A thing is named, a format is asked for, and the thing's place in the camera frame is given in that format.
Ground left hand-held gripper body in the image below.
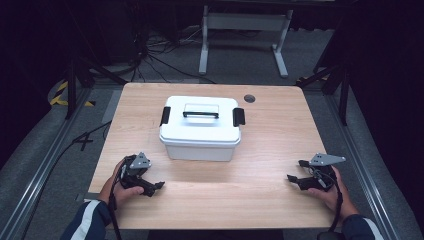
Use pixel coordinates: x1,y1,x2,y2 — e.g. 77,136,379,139
119,151,153,192

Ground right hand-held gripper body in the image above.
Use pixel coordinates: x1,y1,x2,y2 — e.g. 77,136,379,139
304,152,347,193

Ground person's left hand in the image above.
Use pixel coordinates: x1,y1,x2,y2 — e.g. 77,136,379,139
97,159,145,212

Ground person's right hand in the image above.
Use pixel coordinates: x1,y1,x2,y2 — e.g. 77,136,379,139
306,165,360,222

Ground white plastic storage box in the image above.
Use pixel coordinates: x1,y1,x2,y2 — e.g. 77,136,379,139
164,139,236,163

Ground black box latch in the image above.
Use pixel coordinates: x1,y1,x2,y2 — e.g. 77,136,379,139
232,107,247,128
159,106,172,127

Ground white storage box lid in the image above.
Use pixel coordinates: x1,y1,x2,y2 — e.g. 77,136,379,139
158,95,242,147

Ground black tripod stand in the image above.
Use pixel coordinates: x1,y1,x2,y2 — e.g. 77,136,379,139
295,62,352,127
64,54,129,121

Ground yellow black floor tape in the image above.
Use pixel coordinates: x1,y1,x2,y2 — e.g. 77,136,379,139
49,80,97,108

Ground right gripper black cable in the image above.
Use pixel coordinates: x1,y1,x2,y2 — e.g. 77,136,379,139
315,166,345,240

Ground aluminium floor rail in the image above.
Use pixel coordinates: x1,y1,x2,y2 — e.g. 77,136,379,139
323,94,399,240
0,87,94,240

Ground long black floor cable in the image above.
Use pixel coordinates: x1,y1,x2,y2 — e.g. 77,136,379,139
19,120,113,240

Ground black lid carry handle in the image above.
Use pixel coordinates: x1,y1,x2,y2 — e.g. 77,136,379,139
182,103,221,120

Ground bundle of black floor cables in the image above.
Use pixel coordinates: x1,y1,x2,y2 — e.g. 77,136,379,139
128,24,218,85

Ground white metal table frame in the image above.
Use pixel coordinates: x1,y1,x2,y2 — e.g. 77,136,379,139
198,4,295,79

